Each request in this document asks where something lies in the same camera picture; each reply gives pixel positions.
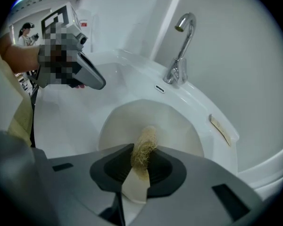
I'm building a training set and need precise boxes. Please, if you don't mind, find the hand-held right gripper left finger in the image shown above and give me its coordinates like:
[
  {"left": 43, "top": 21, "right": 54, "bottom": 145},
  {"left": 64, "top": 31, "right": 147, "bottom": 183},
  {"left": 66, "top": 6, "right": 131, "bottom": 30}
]
[{"left": 34, "top": 144, "right": 135, "bottom": 226}]

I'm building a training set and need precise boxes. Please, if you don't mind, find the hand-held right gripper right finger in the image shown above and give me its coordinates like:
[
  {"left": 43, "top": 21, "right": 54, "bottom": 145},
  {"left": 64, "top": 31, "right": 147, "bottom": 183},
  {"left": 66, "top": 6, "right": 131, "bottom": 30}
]
[{"left": 132, "top": 147, "right": 269, "bottom": 226}]

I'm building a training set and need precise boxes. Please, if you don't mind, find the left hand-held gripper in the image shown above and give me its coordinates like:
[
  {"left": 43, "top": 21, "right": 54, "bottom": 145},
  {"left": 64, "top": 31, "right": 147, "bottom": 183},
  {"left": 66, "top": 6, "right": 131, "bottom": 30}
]
[{"left": 28, "top": 5, "right": 107, "bottom": 90}]

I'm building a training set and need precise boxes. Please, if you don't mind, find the beige frying pan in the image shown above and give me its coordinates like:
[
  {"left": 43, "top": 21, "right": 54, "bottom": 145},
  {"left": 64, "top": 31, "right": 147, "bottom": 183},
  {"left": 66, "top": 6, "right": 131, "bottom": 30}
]
[{"left": 98, "top": 99, "right": 205, "bottom": 203}]

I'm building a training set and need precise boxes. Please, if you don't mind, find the yellow sponge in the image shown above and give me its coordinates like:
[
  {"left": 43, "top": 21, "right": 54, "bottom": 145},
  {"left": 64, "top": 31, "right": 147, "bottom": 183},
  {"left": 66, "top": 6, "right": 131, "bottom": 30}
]
[{"left": 131, "top": 125, "right": 159, "bottom": 181}]

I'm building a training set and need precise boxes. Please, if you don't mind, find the person's left forearm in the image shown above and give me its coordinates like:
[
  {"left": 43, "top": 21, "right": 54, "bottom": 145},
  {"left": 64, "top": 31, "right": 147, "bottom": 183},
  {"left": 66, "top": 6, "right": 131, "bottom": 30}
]
[{"left": 0, "top": 34, "right": 41, "bottom": 74}]

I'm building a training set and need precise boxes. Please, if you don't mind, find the white ceramic sink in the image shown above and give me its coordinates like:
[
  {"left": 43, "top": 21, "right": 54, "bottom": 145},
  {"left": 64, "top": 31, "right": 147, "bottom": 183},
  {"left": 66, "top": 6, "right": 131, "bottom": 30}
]
[{"left": 34, "top": 48, "right": 241, "bottom": 174}]

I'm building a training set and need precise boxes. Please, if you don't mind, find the clear plastic container red label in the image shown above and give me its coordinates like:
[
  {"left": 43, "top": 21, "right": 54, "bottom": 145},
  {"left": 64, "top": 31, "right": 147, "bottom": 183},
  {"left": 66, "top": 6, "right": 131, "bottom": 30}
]
[{"left": 78, "top": 8, "right": 96, "bottom": 54}]

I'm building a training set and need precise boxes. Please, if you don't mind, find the person's yellow knit top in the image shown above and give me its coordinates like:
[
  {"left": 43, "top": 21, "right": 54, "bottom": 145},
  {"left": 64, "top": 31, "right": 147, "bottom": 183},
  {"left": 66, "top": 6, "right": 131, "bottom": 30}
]
[{"left": 0, "top": 48, "right": 36, "bottom": 148}]

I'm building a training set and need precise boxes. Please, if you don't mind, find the chrome faucet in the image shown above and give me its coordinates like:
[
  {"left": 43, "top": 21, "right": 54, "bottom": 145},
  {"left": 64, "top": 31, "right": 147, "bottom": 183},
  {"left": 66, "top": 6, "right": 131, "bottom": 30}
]
[{"left": 162, "top": 12, "right": 197, "bottom": 86}]

